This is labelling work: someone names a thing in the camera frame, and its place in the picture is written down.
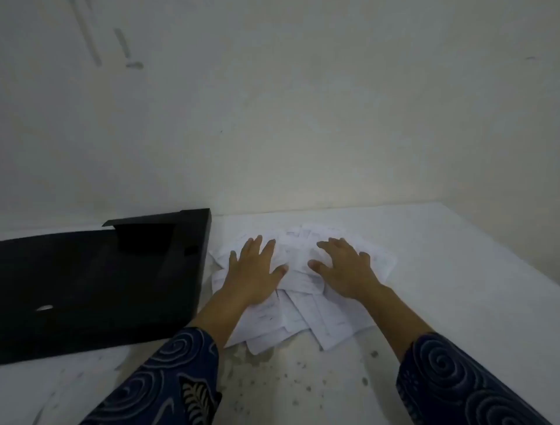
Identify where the person's left forearm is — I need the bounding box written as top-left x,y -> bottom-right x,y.
80,291 -> 260,425

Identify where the person's right hand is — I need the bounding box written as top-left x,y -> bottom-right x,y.
307,238 -> 388,302

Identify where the pile of white printed papers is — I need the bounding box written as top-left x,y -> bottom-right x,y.
209,222 -> 398,356

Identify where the person's right forearm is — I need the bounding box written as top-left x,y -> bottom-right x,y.
370,285 -> 553,425

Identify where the person's left hand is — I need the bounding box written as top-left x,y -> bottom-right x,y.
213,235 -> 289,312

